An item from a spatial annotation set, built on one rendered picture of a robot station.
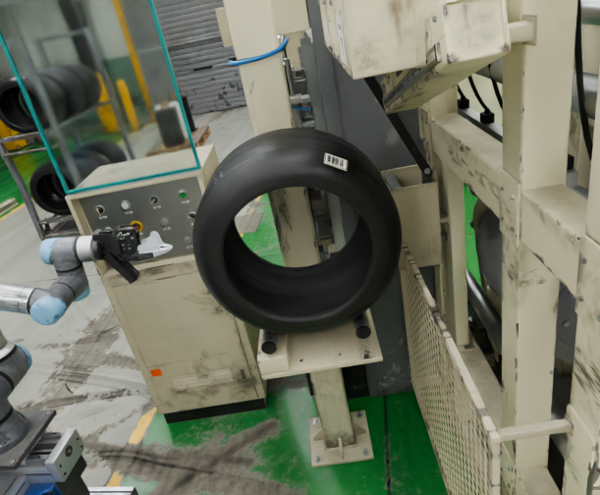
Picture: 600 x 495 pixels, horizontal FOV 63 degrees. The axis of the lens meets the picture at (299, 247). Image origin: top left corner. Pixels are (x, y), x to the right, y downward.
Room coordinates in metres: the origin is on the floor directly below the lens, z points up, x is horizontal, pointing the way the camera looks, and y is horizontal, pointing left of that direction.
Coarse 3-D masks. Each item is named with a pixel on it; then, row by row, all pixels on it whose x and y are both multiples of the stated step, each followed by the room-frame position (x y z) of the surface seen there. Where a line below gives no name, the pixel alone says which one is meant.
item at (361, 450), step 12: (312, 420) 1.70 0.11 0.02; (360, 420) 1.64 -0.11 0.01; (312, 432) 1.63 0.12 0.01; (312, 444) 1.56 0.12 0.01; (324, 444) 1.55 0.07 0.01; (360, 444) 1.51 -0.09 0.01; (312, 456) 1.50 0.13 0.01; (324, 456) 1.49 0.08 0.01; (336, 456) 1.48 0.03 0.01; (348, 456) 1.46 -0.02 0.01; (360, 456) 1.45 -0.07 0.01; (372, 456) 1.44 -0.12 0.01
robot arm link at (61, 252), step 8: (48, 240) 1.31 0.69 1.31; (56, 240) 1.30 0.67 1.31; (64, 240) 1.30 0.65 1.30; (72, 240) 1.30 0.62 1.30; (40, 248) 1.29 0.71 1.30; (48, 248) 1.28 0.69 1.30; (56, 248) 1.28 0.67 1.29; (64, 248) 1.28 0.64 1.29; (72, 248) 1.28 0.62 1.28; (40, 256) 1.28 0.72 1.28; (48, 256) 1.28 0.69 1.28; (56, 256) 1.27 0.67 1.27; (64, 256) 1.27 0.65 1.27; (72, 256) 1.27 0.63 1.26; (56, 264) 1.28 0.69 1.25; (64, 264) 1.27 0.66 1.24; (72, 264) 1.28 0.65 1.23
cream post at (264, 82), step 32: (224, 0) 1.52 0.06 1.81; (256, 0) 1.51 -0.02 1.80; (256, 32) 1.51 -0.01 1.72; (256, 64) 1.51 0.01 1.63; (256, 96) 1.51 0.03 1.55; (288, 96) 1.51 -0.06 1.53; (256, 128) 1.52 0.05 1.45; (288, 192) 1.51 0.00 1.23; (288, 224) 1.51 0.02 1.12; (288, 256) 1.52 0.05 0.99; (320, 384) 1.51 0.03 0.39; (320, 416) 1.52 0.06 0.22
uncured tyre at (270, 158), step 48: (288, 144) 1.20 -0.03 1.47; (336, 144) 1.25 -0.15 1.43; (240, 192) 1.15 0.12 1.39; (336, 192) 1.13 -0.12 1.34; (384, 192) 1.16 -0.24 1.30; (192, 240) 1.22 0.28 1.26; (240, 240) 1.44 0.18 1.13; (384, 240) 1.13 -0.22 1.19; (240, 288) 1.33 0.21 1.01; (288, 288) 1.40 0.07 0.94; (336, 288) 1.36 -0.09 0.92; (384, 288) 1.15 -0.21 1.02
